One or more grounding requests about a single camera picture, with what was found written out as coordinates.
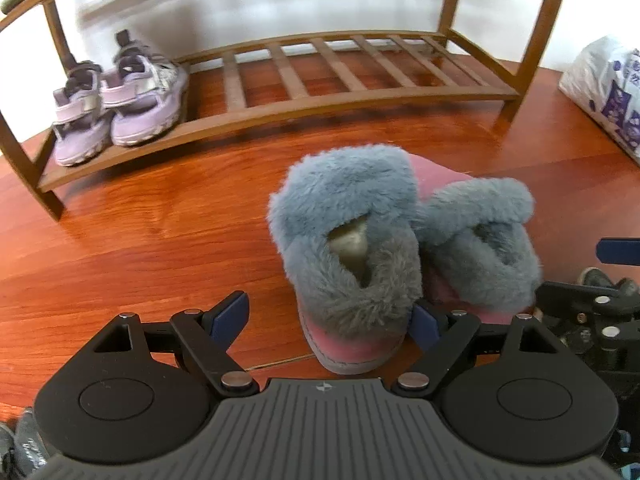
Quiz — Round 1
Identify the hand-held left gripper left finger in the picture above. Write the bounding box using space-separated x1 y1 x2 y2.
87 290 261 396

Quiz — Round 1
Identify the pink boot with grey fur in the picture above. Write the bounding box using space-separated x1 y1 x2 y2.
267 143 473 376
414 176 546 328

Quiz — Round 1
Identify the brown wooden shoe rack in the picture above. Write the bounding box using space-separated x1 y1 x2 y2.
0 0 576 221

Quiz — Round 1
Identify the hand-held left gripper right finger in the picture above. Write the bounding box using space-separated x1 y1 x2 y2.
391 302 571 396

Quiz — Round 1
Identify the black strap sport sandal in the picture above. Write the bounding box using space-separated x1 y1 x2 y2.
577 266 640 301

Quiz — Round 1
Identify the white printed plastic bag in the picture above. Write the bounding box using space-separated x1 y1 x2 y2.
559 35 640 163

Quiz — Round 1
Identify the purple mesh sandal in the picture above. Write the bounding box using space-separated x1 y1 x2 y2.
100 30 190 147
51 61 113 167

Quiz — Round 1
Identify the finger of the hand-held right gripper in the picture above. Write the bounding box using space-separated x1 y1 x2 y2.
534 280 640 361
596 239 640 265

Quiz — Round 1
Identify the black lace-up shoe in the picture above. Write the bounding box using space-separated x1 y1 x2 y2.
0 407 51 480

